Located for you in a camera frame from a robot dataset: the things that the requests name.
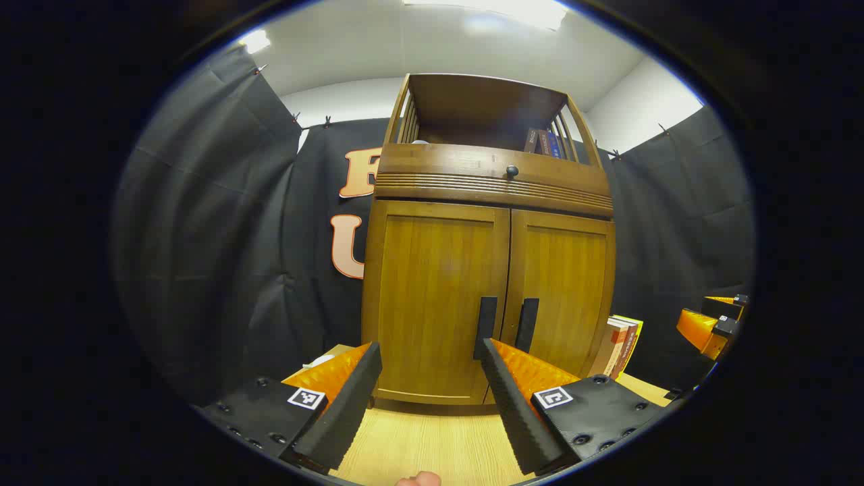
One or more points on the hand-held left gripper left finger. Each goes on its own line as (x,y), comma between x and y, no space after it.
(344,412)

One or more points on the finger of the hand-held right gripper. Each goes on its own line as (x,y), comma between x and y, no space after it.
(725,307)
(698,331)

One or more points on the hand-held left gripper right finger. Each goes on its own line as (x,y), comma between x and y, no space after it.
(513,412)

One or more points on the wooden shoe cabinet door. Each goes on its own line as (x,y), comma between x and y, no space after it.
(432,270)
(567,283)

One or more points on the wooden double-door shoe cabinet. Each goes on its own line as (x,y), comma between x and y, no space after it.
(486,108)

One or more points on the white plush item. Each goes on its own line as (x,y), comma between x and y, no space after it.
(318,361)

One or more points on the dark red spine book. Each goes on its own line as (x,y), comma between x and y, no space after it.
(626,347)

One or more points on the beige book with red label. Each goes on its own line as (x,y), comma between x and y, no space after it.
(611,351)

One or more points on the black backdrop cloth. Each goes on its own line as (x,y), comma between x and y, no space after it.
(223,236)

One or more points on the ribbed wooden drawer with knob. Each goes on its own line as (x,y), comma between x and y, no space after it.
(439,169)

